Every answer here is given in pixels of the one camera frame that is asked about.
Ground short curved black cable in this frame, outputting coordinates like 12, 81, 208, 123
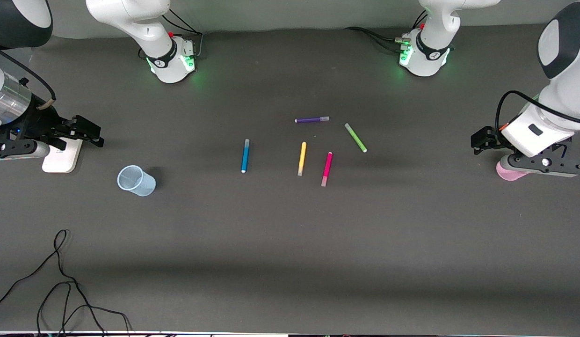
36, 281, 133, 336

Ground pink marker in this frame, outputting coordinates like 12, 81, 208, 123
321, 152, 334, 188

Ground black left arm base cable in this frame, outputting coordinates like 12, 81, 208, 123
344, 27, 408, 51

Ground translucent blue plastic cup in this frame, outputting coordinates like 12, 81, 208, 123
117, 165, 156, 197

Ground green marker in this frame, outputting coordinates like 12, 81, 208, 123
344, 123, 368, 153

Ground black right arm base cable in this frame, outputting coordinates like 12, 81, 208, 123
161, 8, 204, 59

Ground white rounded plastic box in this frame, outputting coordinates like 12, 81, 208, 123
42, 137, 83, 174

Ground black arm base cable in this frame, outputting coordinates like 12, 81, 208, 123
161, 8, 204, 59
344, 27, 408, 51

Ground translucent pink plastic cup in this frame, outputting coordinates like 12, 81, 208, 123
496, 161, 529, 182

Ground long looped black cable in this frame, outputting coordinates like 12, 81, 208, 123
0, 228, 106, 336

